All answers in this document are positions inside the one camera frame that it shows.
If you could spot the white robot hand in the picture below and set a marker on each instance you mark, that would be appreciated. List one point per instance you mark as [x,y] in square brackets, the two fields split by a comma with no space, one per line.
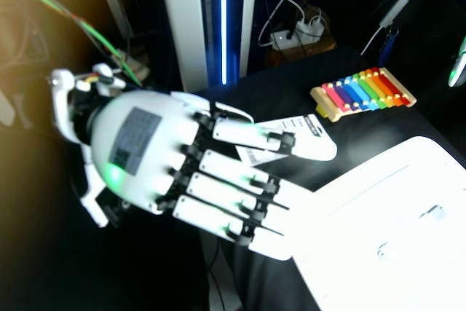
[459,67]
[138,132]

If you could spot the rainbow wooden toy xylophone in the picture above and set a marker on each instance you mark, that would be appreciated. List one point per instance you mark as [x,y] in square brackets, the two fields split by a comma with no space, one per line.
[364,94]

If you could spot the white plastic tray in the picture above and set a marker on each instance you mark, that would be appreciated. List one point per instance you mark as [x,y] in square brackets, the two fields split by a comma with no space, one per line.
[393,223]

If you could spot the blue plastic clip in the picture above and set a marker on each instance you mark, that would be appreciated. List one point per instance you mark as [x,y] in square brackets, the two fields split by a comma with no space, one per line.
[389,45]

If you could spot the white pillar with blue light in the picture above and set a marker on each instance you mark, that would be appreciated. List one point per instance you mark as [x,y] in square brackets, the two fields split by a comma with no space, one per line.
[182,16]

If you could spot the brown cardboard box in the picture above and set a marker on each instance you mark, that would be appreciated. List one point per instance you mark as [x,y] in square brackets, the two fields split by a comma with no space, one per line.
[322,48]

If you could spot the black table cloth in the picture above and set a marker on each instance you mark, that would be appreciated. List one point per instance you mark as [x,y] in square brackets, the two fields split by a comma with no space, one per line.
[276,85]

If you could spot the white power strip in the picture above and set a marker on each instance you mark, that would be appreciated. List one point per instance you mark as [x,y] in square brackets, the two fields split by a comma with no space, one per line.
[313,28]

